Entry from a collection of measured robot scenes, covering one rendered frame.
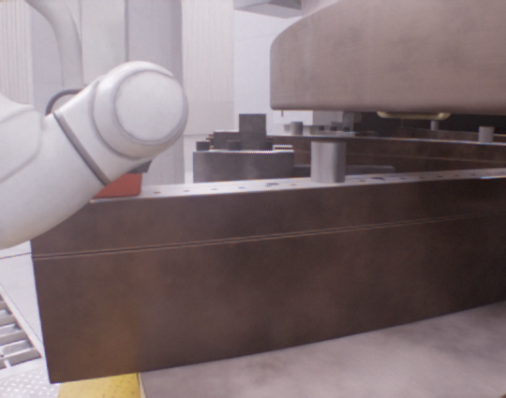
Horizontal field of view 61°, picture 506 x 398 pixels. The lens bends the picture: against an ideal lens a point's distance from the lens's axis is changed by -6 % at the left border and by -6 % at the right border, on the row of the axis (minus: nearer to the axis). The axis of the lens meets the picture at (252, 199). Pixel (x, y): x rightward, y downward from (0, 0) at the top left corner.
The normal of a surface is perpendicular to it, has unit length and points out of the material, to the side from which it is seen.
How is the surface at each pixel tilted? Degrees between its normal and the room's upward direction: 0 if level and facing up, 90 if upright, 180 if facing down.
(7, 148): 75
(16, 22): 90
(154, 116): 96
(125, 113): 90
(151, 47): 90
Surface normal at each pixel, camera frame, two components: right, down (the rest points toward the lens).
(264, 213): 0.32, 0.18
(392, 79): -0.92, 0.07
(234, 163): -0.06, 0.19
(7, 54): 0.66, 0.15
